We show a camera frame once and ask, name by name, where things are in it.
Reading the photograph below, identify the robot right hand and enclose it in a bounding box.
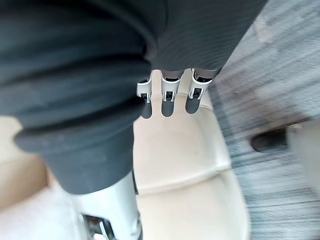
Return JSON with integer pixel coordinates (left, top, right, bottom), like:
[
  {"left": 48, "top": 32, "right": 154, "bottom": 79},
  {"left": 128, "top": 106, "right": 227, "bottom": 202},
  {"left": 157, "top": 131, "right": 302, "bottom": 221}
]
[{"left": 0, "top": 0, "right": 269, "bottom": 240}]

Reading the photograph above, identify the grey striped rug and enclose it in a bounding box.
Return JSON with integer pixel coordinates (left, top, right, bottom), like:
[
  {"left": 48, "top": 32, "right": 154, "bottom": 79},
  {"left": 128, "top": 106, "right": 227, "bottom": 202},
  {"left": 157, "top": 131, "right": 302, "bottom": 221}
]
[{"left": 208, "top": 0, "right": 320, "bottom": 240}]

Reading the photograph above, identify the beige leather sofa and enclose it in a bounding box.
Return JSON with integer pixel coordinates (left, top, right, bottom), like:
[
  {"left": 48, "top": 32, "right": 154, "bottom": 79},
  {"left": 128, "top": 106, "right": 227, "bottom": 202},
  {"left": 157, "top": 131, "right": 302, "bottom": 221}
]
[{"left": 0, "top": 68, "right": 252, "bottom": 240}]

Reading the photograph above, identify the robot right dark foot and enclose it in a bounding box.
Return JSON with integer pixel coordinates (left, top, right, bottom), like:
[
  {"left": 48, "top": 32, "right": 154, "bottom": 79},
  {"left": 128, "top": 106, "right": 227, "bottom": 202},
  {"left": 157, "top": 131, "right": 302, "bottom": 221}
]
[{"left": 250, "top": 128, "right": 290, "bottom": 154}]

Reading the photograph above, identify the grey square cushion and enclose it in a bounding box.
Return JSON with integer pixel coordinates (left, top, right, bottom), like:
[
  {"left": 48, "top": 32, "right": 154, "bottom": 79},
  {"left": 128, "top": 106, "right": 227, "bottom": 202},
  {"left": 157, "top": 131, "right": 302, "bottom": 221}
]
[{"left": 0, "top": 186, "right": 101, "bottom": 240}]

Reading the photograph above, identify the robot right silver leg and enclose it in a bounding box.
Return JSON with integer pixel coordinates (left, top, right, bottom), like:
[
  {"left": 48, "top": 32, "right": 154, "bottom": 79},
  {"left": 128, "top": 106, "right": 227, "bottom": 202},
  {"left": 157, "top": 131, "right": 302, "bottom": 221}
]
[{"left": 286, "top": 119, "right": 320, "bottom": 193}]

